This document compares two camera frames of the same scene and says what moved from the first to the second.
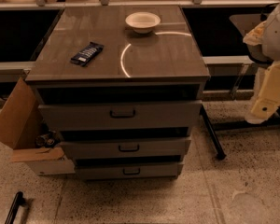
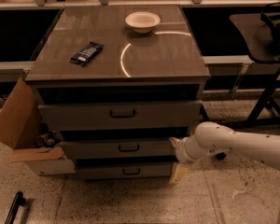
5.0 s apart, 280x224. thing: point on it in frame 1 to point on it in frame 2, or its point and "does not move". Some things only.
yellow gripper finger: [255, 35] to [188, 150]
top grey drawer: [115, 115] does not move
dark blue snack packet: [88, 54] does not move
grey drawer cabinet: [122, 88] does not move
